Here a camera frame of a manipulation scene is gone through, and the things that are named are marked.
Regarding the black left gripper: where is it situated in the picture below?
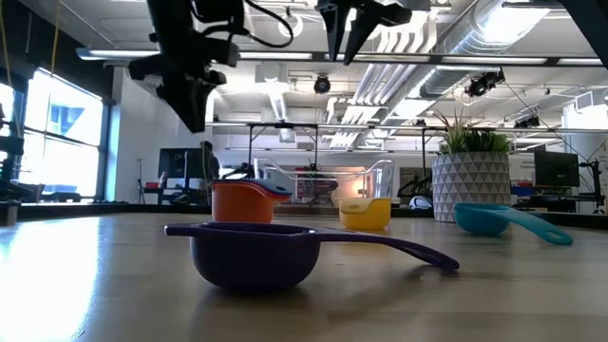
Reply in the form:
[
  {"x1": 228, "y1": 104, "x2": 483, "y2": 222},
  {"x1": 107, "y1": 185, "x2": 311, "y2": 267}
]
[{"x1": 127, "y1": 35, "x2": 241, "y2": 134}]

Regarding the orange measuring cup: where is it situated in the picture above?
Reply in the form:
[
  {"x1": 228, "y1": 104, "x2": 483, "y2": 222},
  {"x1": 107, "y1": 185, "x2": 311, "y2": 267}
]
[{"x1": 211, "y1": 182, "x2": 277, "y2": 224}]

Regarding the yellow measuring cup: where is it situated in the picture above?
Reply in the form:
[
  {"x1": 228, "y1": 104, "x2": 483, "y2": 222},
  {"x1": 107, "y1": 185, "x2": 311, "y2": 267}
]
[{"x1": 337, "y1": 197, "x2": 392, "y2": 232}]

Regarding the teal measuring cup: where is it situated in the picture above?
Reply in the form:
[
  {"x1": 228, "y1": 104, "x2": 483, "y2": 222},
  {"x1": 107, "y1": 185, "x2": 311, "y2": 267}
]
[{"x1": 453, "y1": 202, "x2": 575, "y2": 247}]

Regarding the clear plastic basket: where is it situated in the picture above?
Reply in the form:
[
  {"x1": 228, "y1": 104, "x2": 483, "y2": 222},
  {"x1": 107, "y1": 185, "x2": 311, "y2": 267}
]
[{"x1": 254, "y1": 158, "x2": 395, "y2": 222}]

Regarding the purple measuring cup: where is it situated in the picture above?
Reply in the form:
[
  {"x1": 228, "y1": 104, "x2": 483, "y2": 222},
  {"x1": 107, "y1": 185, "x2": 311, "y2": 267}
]
[{"x1": 163, "y1": 221, "x2": 461, "y2": 293}]

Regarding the black computer monitor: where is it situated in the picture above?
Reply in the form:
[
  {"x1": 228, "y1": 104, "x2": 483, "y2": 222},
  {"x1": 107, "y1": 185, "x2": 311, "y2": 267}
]
[
  {"x1": 158, "y1": 147, "x2": 210, "y2": 181},
  {"x1": 534, "y1": 147, "x2": 580, "y2": 188}
]

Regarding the person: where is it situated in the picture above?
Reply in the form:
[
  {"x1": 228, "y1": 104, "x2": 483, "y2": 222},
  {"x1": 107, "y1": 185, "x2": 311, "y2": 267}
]
[{"x1": 199, "y1": 140, "x2": 221, "y2": 184}]

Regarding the white and black round object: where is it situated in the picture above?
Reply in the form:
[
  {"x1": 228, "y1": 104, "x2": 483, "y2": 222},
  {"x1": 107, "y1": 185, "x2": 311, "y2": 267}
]
[{"x1": 408, "y1": 195, "x2": 434, "y2": 211}]

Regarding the potted plant white geometric pot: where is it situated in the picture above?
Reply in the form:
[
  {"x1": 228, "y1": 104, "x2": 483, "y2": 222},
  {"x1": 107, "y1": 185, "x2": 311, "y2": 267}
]
[{"x1": 430, "y1": 109, "x2": 513, "y2": 223}]

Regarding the black background machine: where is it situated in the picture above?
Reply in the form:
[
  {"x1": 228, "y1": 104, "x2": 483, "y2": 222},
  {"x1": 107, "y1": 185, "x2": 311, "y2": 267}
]
[{"x1": 0, "y1": 118, "x2": 44, "y2": 203}]

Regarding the white coiled cable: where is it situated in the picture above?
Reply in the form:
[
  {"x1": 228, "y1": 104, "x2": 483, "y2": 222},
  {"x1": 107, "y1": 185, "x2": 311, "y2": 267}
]
[{"x1": 277, "y1": 9, "x2": 305, "y2": 39}]

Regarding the black ceiling camera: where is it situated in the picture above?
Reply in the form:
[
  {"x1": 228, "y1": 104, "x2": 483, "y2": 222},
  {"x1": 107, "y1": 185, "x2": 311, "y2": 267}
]
[
  {"x1": 313, "y1": 73, "x2": 333, "y2": 95},
  {"x1": 465, "y1": 69, "x2": 505, "y2": 99}
]

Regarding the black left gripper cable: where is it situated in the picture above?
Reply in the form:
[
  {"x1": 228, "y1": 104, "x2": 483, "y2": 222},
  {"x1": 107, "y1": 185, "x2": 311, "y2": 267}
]
[{"x1": 241, "y1": 0, "x2": 295, "y2": 48}]

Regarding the black ceiling light rail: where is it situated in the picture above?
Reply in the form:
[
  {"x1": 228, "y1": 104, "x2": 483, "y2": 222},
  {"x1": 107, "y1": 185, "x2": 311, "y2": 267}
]
[{"x1": 75, "y1": 47, "x2": 604, "y2": 67}]

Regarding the black background gantry frame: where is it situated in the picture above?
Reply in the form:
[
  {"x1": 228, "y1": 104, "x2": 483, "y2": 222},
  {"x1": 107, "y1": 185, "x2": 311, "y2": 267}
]
[{"x1": 246, "y1": 122, "x2": 320, "y2": 167}]

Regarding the silver spiral air duct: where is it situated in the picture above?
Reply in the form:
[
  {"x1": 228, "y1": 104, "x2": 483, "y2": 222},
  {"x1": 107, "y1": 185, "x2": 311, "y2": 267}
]
[{"x1": 420, "y1": 0, "x2": 552, "y2": 99}]

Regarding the black aluminium table frame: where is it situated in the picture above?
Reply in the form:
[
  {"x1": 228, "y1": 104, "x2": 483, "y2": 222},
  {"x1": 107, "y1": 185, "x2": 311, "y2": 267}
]
[{"x1": 0, "y1": 201, "x2": 608, "y2": 224}]

